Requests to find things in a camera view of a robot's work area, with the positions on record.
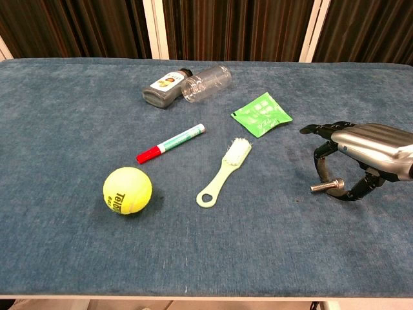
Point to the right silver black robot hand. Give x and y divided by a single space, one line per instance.
371 145

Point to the metal bolt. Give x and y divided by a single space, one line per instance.
322 186

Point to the green tea packet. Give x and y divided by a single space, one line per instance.
261 114

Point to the light green brush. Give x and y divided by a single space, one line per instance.
227 168

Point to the clear empty plastic bottle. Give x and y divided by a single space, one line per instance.
206 84

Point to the dark brown pleated curtain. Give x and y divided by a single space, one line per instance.
235 29

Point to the white marker red cap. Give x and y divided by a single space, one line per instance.
174 142

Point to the grey spice bottle black cap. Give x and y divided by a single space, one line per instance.
164 90

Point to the yellow tennis ball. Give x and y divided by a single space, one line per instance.
127 190

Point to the blue table cloth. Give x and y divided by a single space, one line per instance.
96 252

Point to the white frame post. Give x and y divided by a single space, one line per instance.
156 29
313 32
4 51

